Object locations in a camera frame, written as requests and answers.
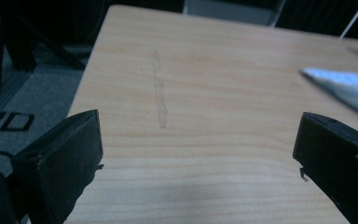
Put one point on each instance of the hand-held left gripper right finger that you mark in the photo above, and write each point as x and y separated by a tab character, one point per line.
338	161

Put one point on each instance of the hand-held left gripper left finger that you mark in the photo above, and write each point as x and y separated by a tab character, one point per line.
59	155

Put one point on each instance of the blue striped towel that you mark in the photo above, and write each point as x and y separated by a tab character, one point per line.
354	90

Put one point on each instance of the thin white metal rod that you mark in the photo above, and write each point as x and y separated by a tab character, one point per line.
354	20

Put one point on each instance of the white metal desk frame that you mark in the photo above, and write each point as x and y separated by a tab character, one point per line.
230	12

